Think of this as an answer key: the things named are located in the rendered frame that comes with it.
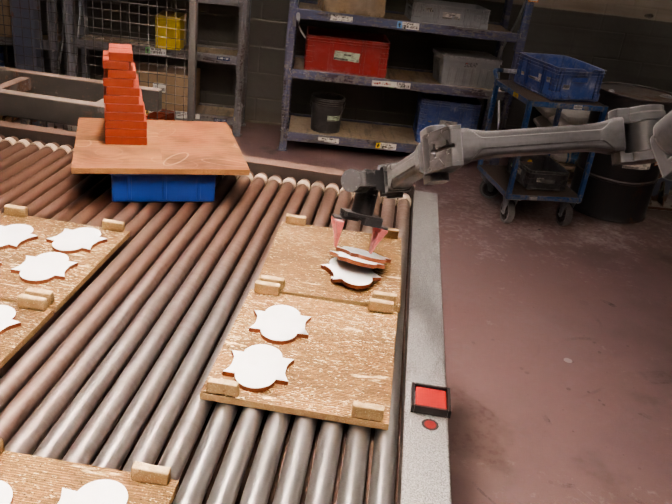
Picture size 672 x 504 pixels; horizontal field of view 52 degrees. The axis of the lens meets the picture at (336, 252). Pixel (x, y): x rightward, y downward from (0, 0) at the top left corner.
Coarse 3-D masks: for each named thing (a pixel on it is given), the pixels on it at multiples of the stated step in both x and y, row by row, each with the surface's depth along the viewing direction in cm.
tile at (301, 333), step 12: (264, 312) 153; (276, 312) 154; (288, 312) 154; (264, 324) 149; (276, 324) 149; (288, 324) 150; (300, 324) 150; (264, 336) 145; (276, 336) 145; (288, 336) 145; (300, 336) 147
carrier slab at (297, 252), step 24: (288, 240) 191; (312, 240) 192; (360, 240) 196; (384, 240) 198; (264, 264) 176; (288, 264) 178; (312, 264) 179; (384, 264) 184; (288, 288) 166; (312, 288) 168; (336, 288) 169; (384, 288) 172
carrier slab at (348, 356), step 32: (320, 320) 155; (352, 320) 156; (384, 320) 158; (224, 352) 140; (288, 352) 142; (320, 352) 143; (352, 352) 145; (384, 352) 146; (288, 384) 132; (320, 384) 134; (352, 384) 135; (384, 384) 136; (320, 416) 126; (384, 416) 127
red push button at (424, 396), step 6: (420, 390) 137; (426, 390) 137; (432, 390) 137; (438, 390) 137; (420, 396) 135; (426, 396) 135; (432, 396) 135; (438, 396) 135; (444, 396) 136; (420, 402) 133; (426, 402) 133; (432, 402) 134; (438, 402) 134; (444, 402) 134; (444, 408) 132
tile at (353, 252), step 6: (348, 252) 178; (354, 252) 176; (360, 252) 179; (366, 252) 183; (372, 252) 187; (360, 258) 176; (366, 258) 175; (372, 258) 174; (378, 258) 175; (384, 258) 179
